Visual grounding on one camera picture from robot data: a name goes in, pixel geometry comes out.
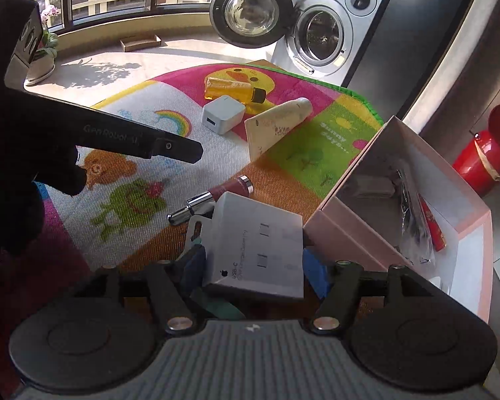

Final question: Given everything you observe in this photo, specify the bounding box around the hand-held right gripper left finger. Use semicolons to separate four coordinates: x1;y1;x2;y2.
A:
92;245;207;336

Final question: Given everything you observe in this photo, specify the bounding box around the yellow liquid bottle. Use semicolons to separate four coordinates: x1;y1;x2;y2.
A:
204;76;267;105

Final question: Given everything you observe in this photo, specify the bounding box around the red watering can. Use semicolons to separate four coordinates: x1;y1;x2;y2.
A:
452;104;500;197

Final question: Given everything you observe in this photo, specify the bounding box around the dark grey cabinet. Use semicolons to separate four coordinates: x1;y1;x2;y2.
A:
341;0;488;122

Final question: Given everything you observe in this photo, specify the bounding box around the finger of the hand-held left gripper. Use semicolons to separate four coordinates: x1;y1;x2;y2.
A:
150;132;204;165

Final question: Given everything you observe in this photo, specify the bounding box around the cream cosmetic tube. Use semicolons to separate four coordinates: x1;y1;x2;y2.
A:
244;97;312;161

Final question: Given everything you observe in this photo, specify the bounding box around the white cable box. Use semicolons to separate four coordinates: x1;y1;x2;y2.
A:
186;192;306;305

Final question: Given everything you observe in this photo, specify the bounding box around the pink cardboard box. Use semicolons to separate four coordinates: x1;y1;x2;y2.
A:
303;115;493;326

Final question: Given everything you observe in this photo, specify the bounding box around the red small tube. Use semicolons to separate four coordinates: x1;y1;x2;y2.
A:
418;194;448;252

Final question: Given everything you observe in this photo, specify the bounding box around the clear plastic packet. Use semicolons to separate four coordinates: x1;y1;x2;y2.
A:
394;168;437;264

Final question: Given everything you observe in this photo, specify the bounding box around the silver washing machine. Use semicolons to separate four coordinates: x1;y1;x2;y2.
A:
209;0;396;89

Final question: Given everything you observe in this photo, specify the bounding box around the pink silver lipstick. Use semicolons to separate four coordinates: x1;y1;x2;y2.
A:
168;175;255;227

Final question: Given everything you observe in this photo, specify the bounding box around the flat cardboard tray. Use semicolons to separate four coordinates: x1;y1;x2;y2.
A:
119;33;163;53

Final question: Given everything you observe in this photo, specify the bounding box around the person's left hand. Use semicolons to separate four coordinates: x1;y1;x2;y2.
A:
0;131;87;269

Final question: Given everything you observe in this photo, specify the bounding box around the potted pink orchid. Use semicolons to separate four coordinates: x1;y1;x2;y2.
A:
24;4;60;87

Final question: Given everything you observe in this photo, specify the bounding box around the colourful cartoon play mat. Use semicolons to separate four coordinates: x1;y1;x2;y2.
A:
37;60;385;301

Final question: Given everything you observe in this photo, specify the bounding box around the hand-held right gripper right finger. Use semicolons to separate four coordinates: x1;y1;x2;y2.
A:
302;248;406;335

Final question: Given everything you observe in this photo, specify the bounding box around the white charger cube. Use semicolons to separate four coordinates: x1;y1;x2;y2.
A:
202;95;246;136

